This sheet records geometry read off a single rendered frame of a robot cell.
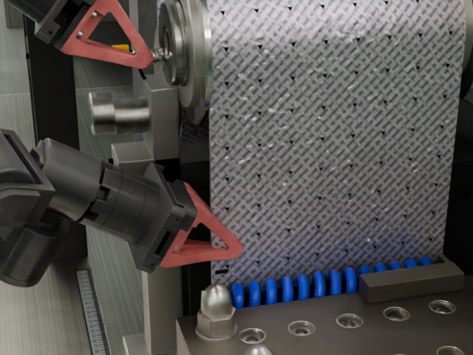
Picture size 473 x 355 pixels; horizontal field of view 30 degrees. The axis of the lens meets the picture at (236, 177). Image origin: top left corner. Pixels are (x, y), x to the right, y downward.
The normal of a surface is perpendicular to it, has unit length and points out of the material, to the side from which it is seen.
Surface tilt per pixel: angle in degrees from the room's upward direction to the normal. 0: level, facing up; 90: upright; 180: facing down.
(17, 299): 0
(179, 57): 92
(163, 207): 60
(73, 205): 100
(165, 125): 90
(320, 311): 0
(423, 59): 90
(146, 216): 79
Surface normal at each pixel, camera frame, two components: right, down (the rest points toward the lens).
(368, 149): 0.26, 0.39
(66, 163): 0.54, -0.40
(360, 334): 0.00, -0.91
